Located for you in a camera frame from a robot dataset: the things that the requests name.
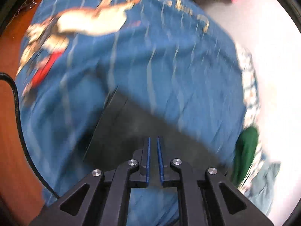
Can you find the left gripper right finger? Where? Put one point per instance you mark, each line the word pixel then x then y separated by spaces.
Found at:
pixel 206 197

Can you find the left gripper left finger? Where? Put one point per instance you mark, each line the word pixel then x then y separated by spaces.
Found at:
pixel 101 198

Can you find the black leather jacket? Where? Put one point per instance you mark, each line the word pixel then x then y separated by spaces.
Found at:
pixel 125 130

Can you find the light blue garment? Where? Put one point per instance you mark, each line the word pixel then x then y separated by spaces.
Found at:
pixel 261 191

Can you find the green varsity jacket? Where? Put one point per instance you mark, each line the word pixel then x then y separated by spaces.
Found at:
pixel 244 154

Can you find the blue striped bed sheet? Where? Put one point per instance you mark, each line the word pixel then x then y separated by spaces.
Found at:
pixel 168 56

